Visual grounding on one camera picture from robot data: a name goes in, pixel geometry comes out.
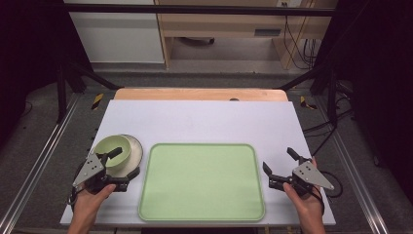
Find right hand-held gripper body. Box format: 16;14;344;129
268;159;335;198

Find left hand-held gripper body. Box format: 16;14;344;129
71;151;131;195

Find green bowl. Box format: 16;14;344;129
94;135;132;170

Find white plate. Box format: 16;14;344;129
110;134;144;178

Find green tray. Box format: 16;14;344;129
137;142;267;223

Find person's right hand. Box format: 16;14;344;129
282;156;325;220

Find person's left hand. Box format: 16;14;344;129
71;183;117;218

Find yellow black striped tape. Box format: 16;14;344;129
299;95;319;111
91;93;105;111

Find white board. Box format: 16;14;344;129
59;99;337;227

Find wooden table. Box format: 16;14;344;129
113;87;289;102

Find black curtain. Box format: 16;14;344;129
0;0;95;147
311;0;413;196

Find white cabinet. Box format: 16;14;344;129
63;0;166;64

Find wooden desk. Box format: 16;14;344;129
153;0;339;70

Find black floor cable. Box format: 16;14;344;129
303;81;355;157

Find aluminium rail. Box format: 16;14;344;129
313;96;391;234
0;94;82;234

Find bundle of hanging cables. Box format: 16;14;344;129
282;14;319;70

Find black metal frame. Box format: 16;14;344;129
56;3;339;126

